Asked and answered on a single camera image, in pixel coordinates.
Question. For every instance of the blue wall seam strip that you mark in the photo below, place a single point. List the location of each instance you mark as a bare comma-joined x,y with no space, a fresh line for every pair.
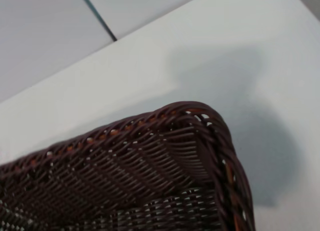
96,13

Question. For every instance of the dark brown woven plastic basket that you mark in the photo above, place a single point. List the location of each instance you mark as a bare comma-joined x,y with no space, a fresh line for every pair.
125,181

